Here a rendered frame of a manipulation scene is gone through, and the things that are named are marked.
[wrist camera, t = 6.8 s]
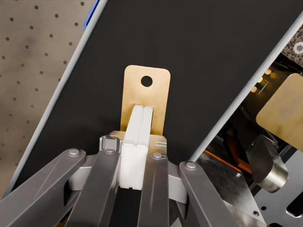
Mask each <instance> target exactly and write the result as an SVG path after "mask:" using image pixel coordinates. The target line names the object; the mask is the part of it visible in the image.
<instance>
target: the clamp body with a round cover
mask: <svg viewBox="0 0 303 227"><path fill-rule="evenodd" d="M241 105H242V106H243V107H244V108H245V109H246V111H247V112H248V113H249V114H250V116H251V117H252V118H253V119H254V121H255V124H256V125H258V126H261V127H262V128H264V129H266V130H267V131H269V132H270V133H272V134H274V135H275V136H277V137H278V138H280V139H282V140H283V141H285V142H287V143H288V144H290V145H291V146H293V147H294V148H295V149H297V150H299V151H301V152H303V75H302V72H301V71H297V72H296V71H294V70H292V69H290V68H287V67H286V66H284V65H282V64H279V63H277V62H274V61H273V63H272V64H271V65H270V67H269V68H268V69H267V70H266V71H265V73H264V74H263V75H262V77H261V78H260V79H259V81H258V82H257V83H256V85H255V86H254V87H253V88H252V90H251V91H250V92H249V93H248V95H247V96H246V97H245V98H244V100H243V101H242V102H241Z"/></svg>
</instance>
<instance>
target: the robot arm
mask: <svg viewBox="0 0 303 227"><path fill-rule="evenodd" d="M152 111H153V108H152V107H151V106H145V107H142V105H135V106H134V108H133V111H132V114H131V117H130V121H129V124H128V127H127V130H126V132H121V131H113V132H111V133H110V134H108V135H103V136H101V137H100V147H99V152H98V154H94V155H86V152H85V151H84V150H82V149H78V148H71V149H67V150H65V151H64V152H62V153H61V154H60V155H58V156H57V157H56V158H55V159H53V160H52V161H51V162H49V163H48V164H47V165H46V166H44V167H43V168H42V169H41V170H39V171H38V172H37V173H35V174H34V175H33V176H31V177H30V178H29V179H28V180H26V181H25V182H24V183H23V184H21V185H20V186H19V187H17V188H16V189H15V190H14V191H12V192H11V193H10V194H8V195H7V196H6V197H5V198H3V199H2V200H1V201H0V227H56V225H57V224H58V223H59V222H60V221H61V219H62V218H63V217H64V216H65V215H66V214H67V212H69V210H70V209H71V208H72V207H73V206H74V207H73V209H72V211H71V213H70V215H69V218H68V220H67V222H66V224H65V227H108V226H109V223H110V218H111V215H112V211H113V207H114V203H115V199H116V195H117V191H118V186H120V188H128V189H129V187H132V188H133V189H136V190H141V189H142V194H141V201H140V208H139V216H138V225H137V227H169V198H170V199H173V203H174V207H175V210H176V212H177V215H178V217H179V220H180V222H181V225H182V227H240V226H239V224H238V223H237V221H236V220H235V218H234V217H233V215H232V213H231V212H230V210H229V209H228V207H227V206H226V204H225V203H224V201H223V200H222V198H221V196H220V195H219V193H218V192H217V190H216V189H215V187H214V186H213V184H212V182H211V181H210V179H209V178H208V176H207V175H206V173H205V172H204V170H203V169H202V167H201V166H200V165H199V164H197V163H196V162H193V161H183V162H181V163H180V165H176V164H173V163H171V162H170V161H169V160H168V157H167V142H166V138H165V137H164V136H159V135H151V134H150V129H151V121H152Z"/></svg>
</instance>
